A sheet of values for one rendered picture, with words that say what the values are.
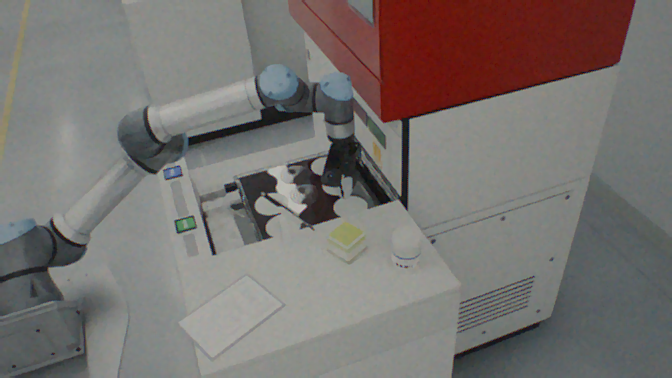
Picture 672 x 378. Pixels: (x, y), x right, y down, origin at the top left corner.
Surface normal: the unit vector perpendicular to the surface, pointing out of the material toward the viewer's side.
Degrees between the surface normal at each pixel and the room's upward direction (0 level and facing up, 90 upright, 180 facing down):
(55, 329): 90
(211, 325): 0
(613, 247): 0
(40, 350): 90
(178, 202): 0
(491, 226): 90
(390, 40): 90
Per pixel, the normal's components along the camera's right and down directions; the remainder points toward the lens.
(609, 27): 0.36, 0.58
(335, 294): -0.06, -0.77
